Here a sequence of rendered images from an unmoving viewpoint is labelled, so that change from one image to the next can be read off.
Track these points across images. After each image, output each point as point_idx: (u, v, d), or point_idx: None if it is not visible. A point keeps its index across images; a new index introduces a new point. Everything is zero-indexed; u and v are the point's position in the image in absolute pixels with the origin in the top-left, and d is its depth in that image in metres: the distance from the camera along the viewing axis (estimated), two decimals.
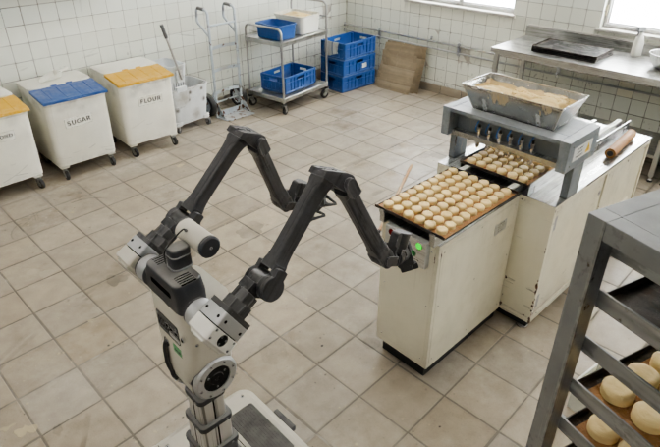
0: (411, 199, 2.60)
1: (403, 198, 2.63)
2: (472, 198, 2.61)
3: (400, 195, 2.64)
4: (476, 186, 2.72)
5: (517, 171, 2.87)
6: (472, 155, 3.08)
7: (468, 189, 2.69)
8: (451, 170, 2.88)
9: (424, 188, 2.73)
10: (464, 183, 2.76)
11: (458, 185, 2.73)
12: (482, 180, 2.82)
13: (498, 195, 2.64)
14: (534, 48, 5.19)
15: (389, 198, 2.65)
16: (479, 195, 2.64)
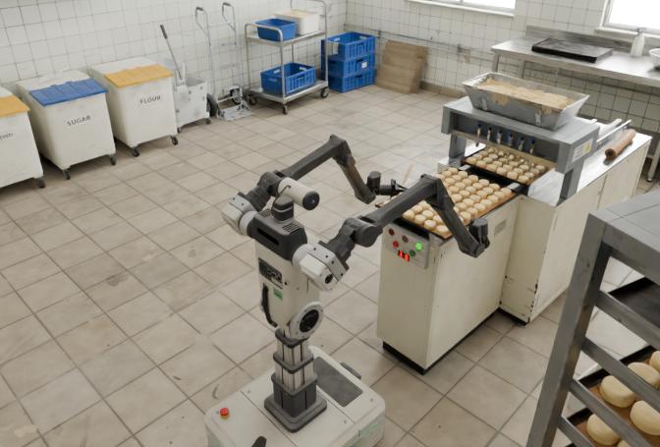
0: None
1: None
2: (472, 198, 2.61)
3: (400, 195, 2.64)
4: (476, 186, 2.72)
5: (517, 171, 2.87)
6: (472, 155, 3.08)
7: (468, 189, 2.69)
8: (451, 170, 2.88)
9: None
10: (464, 183, 2.76)
11: (458, 185, 2.73)
12: (482, 180, 2.82)
13: (498, 195, 2.64)
14: (534, 48, 5.19)
15: (389, 198, 2.65)
16: (479, 195, 2.64)
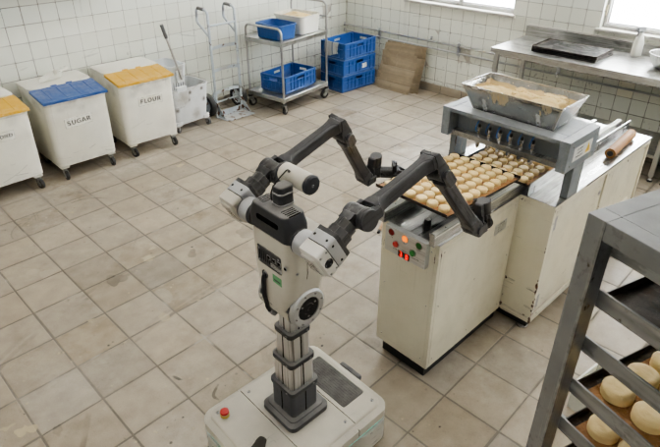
0: None
1: None
2: (475, 181, 2.56)
3: None
4: (478, 170, 2.68)
5: (517, 171, 2.87)
6: (472, 155, 3.08)
7: (470, 172, 2.65)
8: (453, 154, 2.84)
9: None
10: (466, 167, 2.71)
11: (460, 168, 2.69)
12: None
13: (501, 178, 2.60)
14: (534, 48, 5.19)
15: (390, 180, 2.60)
16: (482, 178, 2.60)
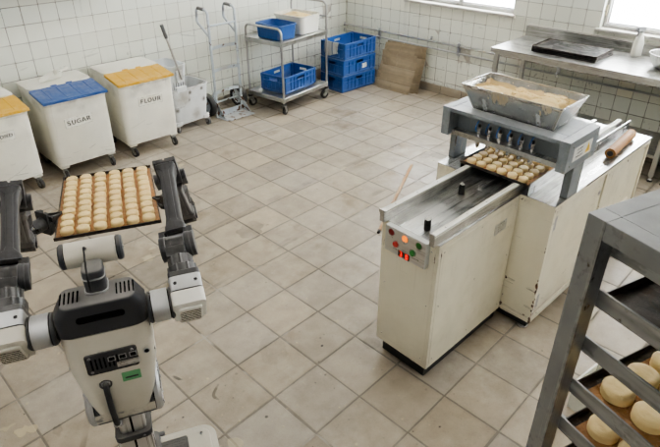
0: (82, 215, 2.24)
1: (71, 220, 2.23)
2: (130, 186, 2.49)
3: (64, 218, 2.22)
4: (115, 177, 2.57)
5: (517, 171, 2.87)
6: (472, 155, 3.08)
7: (113, 182, 2.52)
8: (71, 179, 2.56)
9: (73, 202, 2.37)
10: (100, 181, 2.54)
11: (98, 184, 2.50)
12: (107, 173, 2.66)
13: (142, 173, 2.61)
14: (534, 48, 5.19)
15: (56, 229, 2.19)
16: (129, 181, 2.54)
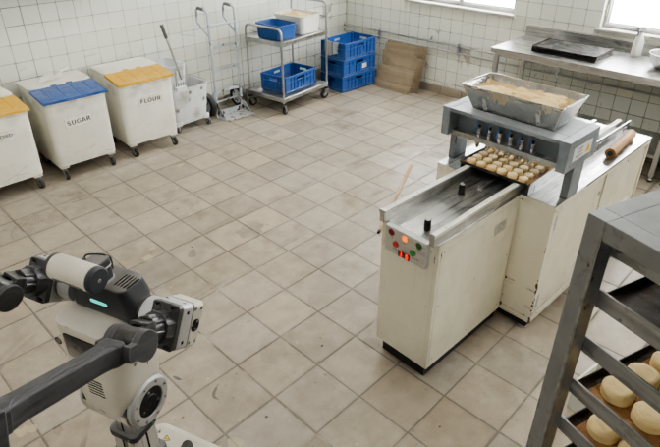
0: None
1: None
2: None
3: None
4: None
5: (517, 171, 2.87)
6: (472, 155, 3.08)
7: None
8: None
9: None
10: None
11: None
12: None
13: None
14: (534, 48, 5.19)
15: None
16: None
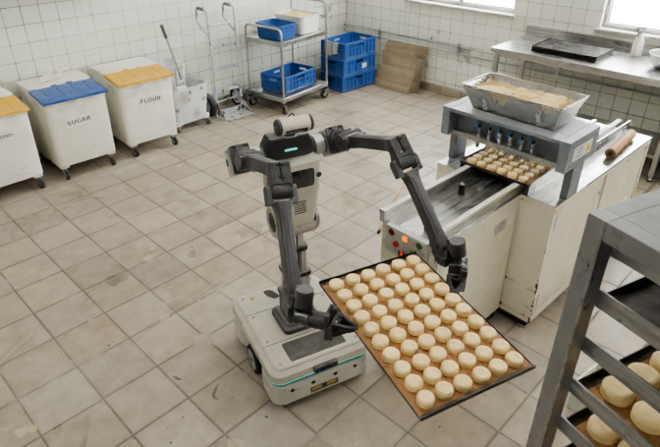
0: (415, 278, 1.87)
1: (424, 276, 1.90)
2: (404, 341, 1.63)
3: (431, 273, 1.90)
4: (446, 363, 1.56)
5: (517, 171, 2.87)
6: (472, 155, 3.08)
7: (437, 349, 1.60)
8: (512, 354, 1.59)
9: (456, 307, 1.77)
10: (462, 353, 1.60)
11: (454, 341, 1.63)
12: (481, 392, 1.50)
13: (410, 377, 1.51)
14: (534, 48, 5.19)
15: (431, 268, 1.95)
16: (415, 355, 1.58)
